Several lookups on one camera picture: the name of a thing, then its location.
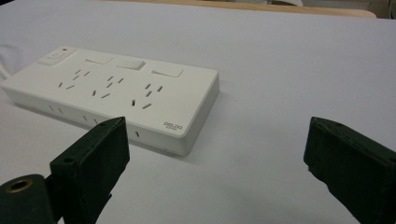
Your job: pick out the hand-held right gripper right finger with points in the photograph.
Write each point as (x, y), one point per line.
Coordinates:
(355, 165)

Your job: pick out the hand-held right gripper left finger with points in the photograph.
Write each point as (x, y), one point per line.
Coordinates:
(90, 168)

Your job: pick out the white power strip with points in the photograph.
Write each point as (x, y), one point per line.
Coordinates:
(124, 93)

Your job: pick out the wooden table edge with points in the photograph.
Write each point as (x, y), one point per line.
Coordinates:
(280, 7)

